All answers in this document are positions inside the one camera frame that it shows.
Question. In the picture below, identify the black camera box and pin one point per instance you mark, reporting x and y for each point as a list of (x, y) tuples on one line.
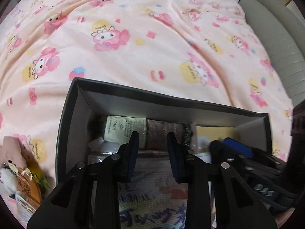
[(297, 147)]

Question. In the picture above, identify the grey padded headboard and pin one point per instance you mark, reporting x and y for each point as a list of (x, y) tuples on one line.
[(282, 35)]

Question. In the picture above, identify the green leaf packet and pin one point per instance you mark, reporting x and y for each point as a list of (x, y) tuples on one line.
[(189, 136)]

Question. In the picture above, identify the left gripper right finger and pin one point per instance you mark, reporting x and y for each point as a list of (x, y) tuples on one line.
[(237, 206)]

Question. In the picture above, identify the black cardboard storage box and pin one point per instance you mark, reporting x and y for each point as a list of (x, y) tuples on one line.
[(87, 98)]

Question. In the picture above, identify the person's hand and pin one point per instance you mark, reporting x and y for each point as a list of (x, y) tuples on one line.
[(288, 219)]

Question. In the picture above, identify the yellow paper envelope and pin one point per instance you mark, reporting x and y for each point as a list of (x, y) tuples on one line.
[(205, 135)]

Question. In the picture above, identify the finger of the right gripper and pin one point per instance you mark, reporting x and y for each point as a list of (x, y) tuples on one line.
[(240, 148), (222, 153)]

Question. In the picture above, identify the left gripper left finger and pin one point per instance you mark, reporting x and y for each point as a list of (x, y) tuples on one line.
[(88, 197)]

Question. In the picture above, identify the brown sachet packet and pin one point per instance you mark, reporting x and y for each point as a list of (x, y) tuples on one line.
[(157, 131)]

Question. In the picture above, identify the white sachet packet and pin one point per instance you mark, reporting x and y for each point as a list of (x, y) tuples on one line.
[(118, 129)]

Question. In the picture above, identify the cartoon boy sticker pack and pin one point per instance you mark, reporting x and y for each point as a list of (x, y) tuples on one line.
[(152, 199)]

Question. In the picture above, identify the wooden comb with pouch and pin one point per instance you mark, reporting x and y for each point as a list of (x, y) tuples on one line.
[(20, 170)]

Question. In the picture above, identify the red white toy package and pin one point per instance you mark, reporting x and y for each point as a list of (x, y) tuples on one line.
[(26, 206)]

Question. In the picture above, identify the pink cartoon print blanket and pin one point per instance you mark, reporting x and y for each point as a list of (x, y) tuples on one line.
[(195, 49)]

